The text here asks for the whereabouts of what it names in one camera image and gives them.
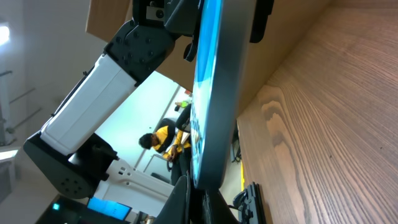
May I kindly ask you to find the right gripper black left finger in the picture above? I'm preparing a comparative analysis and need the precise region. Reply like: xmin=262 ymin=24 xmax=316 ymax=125
xmin=153 ymin=174 xmax=192 ymax=224

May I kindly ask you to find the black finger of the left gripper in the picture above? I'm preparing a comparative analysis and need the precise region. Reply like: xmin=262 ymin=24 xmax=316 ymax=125
xmin=250 ymin=0 xmax=274 ymax=43

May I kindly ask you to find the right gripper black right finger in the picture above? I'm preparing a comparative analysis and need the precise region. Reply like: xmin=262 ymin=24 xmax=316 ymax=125
xmin=202 ymin=190 xmax=239 ymax=224

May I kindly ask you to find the blue Galaxy smartphone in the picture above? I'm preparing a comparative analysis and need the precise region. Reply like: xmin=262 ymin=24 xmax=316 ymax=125
xmin=190 ymin=0 xmax=256 ymax=190

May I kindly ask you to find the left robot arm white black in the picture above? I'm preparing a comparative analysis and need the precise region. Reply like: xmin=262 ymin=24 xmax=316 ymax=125
xmin=23 ymin=0 xmax=274 ymax=199

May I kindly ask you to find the blue lit monitor screen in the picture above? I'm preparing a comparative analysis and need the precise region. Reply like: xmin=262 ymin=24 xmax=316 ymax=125
xmin=87 ymin=197 xmax=132 ymax=221

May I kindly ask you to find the seated person yellow shirt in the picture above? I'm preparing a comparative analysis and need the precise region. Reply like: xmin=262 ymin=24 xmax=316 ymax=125
xmin=139 ymin=125 xmax=192 ymax=185

